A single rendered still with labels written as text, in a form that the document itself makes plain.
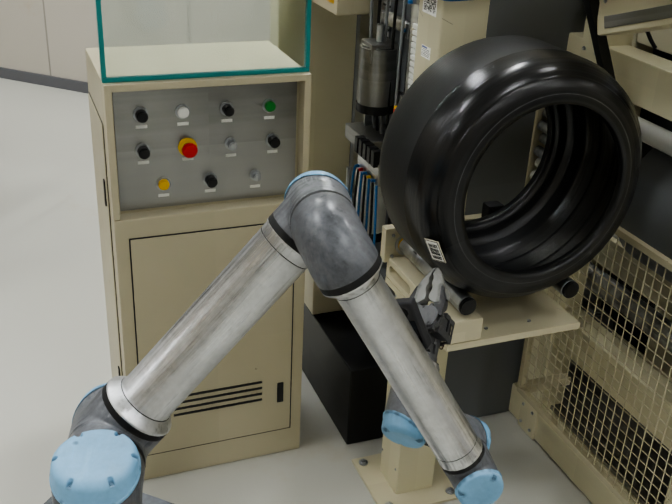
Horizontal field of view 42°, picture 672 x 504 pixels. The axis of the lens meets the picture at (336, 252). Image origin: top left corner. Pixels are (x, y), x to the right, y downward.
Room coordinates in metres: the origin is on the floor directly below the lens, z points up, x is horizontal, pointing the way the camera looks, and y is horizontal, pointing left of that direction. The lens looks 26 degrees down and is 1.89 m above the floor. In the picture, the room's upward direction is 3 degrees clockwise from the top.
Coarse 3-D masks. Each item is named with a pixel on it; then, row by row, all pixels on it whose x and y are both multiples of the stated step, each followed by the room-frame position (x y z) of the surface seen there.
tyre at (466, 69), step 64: (448, 64) 1.90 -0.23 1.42; (512, 64) 1.80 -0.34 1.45; (576, 64) 1.83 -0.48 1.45; (448, 128) 1.72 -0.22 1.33; (576, 128) 2.11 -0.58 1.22; (640, 128) 1.91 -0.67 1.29; (384, 192) 1.87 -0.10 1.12; (448, 192) 1.69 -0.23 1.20; (576, 192) 2.06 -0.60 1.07; (448, 256) 1.70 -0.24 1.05; (512, 256) 1.98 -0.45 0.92; (576, 256) 1.82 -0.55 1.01
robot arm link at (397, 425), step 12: (396, 396) 1.42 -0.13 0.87; (396, 408) 1.40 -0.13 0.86; (384, 420) 1.40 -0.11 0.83; (396, 420) 1.38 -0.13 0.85; (408, 420) 1.38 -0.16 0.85; (384, 432) 1.39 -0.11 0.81; (396, 432) 1.37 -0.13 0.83; (408, 432) 1.36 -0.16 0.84; (420, 432) 1.37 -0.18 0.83; (408, 444) 1.39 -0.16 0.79; (420, 444) 1.37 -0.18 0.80
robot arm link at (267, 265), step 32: (288, 192) 1.45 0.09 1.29; (288, 224) 1.37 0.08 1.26; (256, 256) 1.37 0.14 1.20; (288, 256) 1.36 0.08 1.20; (224, 288) 1.36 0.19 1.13; (256, 288) 1.35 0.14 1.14; (192, 320) 1.35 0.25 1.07; (224, 320) 1.34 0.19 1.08; (256, 320) 1.37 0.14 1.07; (160, 352) 1.34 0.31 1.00; (192, 352) 1.33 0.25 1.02; (224, 352) 1.35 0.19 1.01; (128, 384) 1.34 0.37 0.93; (160, 384) 1.31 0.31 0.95; (192, 384) 1.33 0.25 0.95; (96, 416) 1.30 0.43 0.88; (128, 416) 1.29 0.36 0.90; (160, 416) 1.32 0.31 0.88
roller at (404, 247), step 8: (400, 240) 2.06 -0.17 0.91; (400, 248) 2.04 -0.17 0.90; (408, 248) 2.01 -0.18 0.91; (408, 256) 2.00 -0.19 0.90; (416, 256) 1.97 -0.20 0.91; (416, 264) 1.95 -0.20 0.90; (424, 264) 1.93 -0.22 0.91; (424, 272) 1.91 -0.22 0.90; (448, 288) 1.81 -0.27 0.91; (456, 288) 1.80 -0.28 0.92; (456, 296) 1.77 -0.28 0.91; (464, 296) 1.76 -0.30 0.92; (456, 304) 1.76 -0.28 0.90; (464, 304) 1.74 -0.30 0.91; (472, 304) 1.75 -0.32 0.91; (464, 312) 1.74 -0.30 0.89; (472, 312) 1.76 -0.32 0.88
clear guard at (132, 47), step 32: (96, 0) 2.14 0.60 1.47; (128, 0) 2.17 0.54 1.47; (160, 0) 2.20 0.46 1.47; (192, 0) 2.23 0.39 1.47; (224, 0) 2.26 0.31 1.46; (256, 0) 2.29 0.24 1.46; (288, 0) 2.33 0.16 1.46; (128, 32) 2.17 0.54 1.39; (160, 32) 2.20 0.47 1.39; (192, 32) 2.23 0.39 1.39; (224, 32) 2.26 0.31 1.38; (256, 32) 2.29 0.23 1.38; (288, 32) 2.33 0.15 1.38; (128, 64) 2.17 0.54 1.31; (160, 64) 2.20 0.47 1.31; (192, 64) 2.23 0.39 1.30; (224, 64) 2.26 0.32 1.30; (256, 64) 2.29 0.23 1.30; (288, 64) 2.33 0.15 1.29
